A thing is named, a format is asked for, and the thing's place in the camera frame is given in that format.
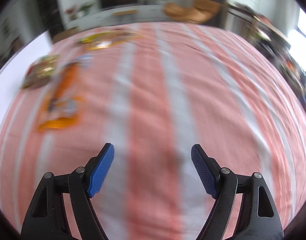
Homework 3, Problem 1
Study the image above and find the orange clear brown snack bag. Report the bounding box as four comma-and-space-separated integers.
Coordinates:
36, 54, 93, 132

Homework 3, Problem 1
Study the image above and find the red gold mushroom snack bag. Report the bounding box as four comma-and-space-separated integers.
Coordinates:
21, 55, 60, 89

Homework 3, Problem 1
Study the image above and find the yellow snack bag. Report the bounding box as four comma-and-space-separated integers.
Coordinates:
77, 28, 143, 50

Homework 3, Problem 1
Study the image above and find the striped orange tablecloth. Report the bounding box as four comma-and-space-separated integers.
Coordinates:
0, 23, 306, 239

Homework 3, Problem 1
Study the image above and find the white cardboard box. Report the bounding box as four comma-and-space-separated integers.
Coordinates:
0, 28, 54, 88

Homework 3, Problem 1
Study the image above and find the cluttered side table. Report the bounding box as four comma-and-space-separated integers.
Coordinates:
225, 3, 306, 111

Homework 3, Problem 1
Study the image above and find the red flower vase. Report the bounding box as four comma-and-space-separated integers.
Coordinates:
65, 5, 77, 21

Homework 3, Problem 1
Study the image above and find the green plant left of tv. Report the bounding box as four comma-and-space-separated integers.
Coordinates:
77, 2, 94, 17

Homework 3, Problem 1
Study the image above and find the orange lounge chair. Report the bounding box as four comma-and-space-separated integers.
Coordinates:
163, 0, 222, 24

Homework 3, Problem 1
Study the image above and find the small wooden bench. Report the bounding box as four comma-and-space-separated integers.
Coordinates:
112, 10, 138, 17

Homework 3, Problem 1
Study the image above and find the white tv cabinet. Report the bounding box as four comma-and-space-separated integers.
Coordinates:
65, 5, 171, 31

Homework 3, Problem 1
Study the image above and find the dark glass display cabinet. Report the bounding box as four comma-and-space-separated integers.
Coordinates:
37, 0, 64, 38

